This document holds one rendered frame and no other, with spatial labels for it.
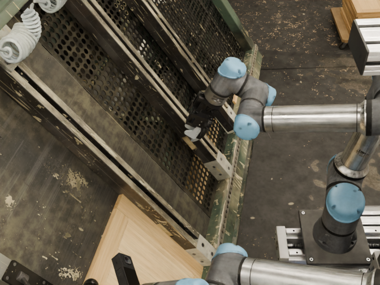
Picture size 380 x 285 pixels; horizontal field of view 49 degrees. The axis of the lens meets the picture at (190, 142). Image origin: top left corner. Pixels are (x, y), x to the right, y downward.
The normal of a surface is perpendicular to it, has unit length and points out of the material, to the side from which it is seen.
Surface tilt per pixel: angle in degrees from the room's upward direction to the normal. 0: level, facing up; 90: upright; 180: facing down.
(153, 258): 59
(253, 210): 0
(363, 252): 0
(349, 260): 0
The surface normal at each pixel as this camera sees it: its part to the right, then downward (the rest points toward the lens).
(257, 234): -0.07, -0.69
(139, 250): 0.80, -0.26
